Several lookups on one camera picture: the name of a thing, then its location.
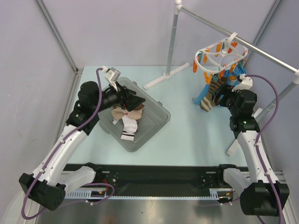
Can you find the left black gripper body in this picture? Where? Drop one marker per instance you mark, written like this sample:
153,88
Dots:
116,98

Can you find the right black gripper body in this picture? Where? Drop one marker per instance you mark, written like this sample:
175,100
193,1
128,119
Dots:
219,97

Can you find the brown striped sock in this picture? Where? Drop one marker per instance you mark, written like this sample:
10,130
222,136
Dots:
206,102
139,107

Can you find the beige sock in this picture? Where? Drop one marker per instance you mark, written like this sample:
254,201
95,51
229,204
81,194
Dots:
118,113

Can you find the white black striped sock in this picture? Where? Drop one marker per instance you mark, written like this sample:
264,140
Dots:
127,136

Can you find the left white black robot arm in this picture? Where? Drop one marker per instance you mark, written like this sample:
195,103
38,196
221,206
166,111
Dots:
44,185

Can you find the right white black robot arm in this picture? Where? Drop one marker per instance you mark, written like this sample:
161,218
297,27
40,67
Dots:
262,194

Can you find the white round clip hanger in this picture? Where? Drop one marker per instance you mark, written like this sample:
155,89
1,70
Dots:
221,55

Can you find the blue cartoon print sock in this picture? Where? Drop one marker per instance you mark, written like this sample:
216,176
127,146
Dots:
232,80

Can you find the orange clothes clip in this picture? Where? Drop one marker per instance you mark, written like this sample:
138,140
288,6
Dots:
196,62
207,77

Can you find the clear grey plastic bin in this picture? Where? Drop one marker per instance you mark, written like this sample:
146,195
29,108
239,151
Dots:
154,117

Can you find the white metal drying rack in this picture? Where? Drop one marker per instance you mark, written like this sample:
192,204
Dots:
169,73

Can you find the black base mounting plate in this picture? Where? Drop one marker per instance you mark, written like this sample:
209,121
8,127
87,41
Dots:
163,181

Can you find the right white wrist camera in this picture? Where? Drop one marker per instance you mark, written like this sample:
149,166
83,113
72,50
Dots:
245,83

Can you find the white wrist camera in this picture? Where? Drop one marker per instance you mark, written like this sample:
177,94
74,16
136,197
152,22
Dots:
245,83
111,75

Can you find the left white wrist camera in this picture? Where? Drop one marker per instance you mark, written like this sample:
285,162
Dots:
111,75

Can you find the white slotted cable duct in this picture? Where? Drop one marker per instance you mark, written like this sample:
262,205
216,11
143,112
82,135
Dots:
86,194

